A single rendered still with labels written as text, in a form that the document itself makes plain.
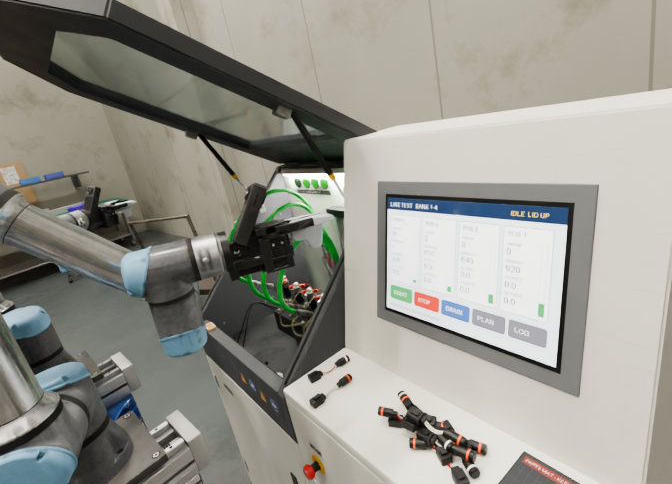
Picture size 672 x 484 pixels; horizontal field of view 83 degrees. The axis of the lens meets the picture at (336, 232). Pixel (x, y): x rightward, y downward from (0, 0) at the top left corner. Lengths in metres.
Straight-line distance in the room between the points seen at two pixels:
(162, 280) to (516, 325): 0.62
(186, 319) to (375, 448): 0.46
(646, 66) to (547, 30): 0.61
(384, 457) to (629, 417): 0.42
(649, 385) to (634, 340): 0.07
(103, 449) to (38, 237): 0.43
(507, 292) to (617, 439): 0.27
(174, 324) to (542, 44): 2.45
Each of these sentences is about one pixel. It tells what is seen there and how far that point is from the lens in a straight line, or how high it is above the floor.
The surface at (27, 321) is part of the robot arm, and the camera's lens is 1.38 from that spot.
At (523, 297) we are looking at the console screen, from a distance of 0.77.
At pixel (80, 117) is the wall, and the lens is 9.26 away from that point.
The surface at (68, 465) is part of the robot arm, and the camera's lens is 0.81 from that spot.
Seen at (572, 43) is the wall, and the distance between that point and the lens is 2.66.
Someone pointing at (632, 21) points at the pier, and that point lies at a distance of 2.35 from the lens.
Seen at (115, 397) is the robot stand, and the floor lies 0.92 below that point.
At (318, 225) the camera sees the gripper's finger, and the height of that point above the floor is 1.44.
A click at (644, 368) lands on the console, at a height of 1.19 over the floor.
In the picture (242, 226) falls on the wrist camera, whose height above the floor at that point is 1.48.
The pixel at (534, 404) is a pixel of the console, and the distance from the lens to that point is 0.84.
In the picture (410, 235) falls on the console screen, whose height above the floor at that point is 1.33.
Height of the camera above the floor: 1.63
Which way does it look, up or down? 17 degrees down
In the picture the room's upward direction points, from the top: 12 degrees counter-clockwise
